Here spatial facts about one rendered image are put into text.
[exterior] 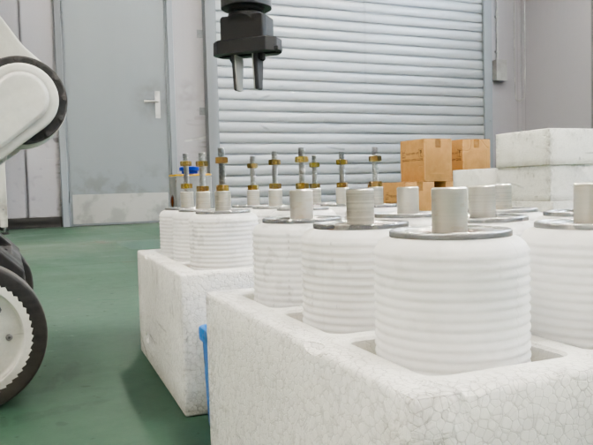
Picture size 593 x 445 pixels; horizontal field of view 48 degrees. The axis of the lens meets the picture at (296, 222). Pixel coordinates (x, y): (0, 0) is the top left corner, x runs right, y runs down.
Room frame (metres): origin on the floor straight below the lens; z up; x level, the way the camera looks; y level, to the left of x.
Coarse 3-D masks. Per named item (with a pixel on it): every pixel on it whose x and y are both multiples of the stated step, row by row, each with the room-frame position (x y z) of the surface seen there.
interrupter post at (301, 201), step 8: (296, 192) 0.63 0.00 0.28; (304, 192) 0.63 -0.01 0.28; (296, 200) 0.63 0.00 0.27; (304, 200) 0.63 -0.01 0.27; (312, 200) 0.64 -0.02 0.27; (296, 208) 0.63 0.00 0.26; (304, 208) 0.63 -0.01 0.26; (312, 208) 0.64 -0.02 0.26; (296, 216) 0.63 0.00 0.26; (304, 216) 0.63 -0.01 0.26; (312, 216) 0.63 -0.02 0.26
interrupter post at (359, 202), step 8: (352, 192) 0.52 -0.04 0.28; (360, 192) 0.52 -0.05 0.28; (368, 192) 0.52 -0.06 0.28; (352, 200) 0.52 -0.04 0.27; (360, 200) 0.52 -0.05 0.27; (368, 200) 0.52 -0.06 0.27; (352, 208) 0.52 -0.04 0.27; (360, 208) 0.52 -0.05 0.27; (368, 208) 0.52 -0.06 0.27; (352, 216) 0.52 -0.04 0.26; (360, 216) 0.52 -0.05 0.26; (368, 216) 0.52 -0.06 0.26
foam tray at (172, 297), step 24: (144, 264) 1.11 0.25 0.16; (168, 264) 0.94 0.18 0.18; (144, 288) 1.12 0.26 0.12; (168, 288) 0.91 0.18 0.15; (192, 288) 0.83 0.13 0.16; (216, 288) 0.84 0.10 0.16; (240, 288) 0.85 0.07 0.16; (144, 312) 1.13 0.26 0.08; (168, 312) 0.91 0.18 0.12; (192, 312) 0.83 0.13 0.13; (144, 336) 1.14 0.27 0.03; (168, 336) 0.92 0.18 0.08; (192, 336) 0.83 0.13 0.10; (168, 360) 0.93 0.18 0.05; (192, 360) 0.83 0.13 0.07; (168, 384) 0.93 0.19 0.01; (192, 384) 0.83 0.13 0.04; (192, 408) 0.83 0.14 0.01
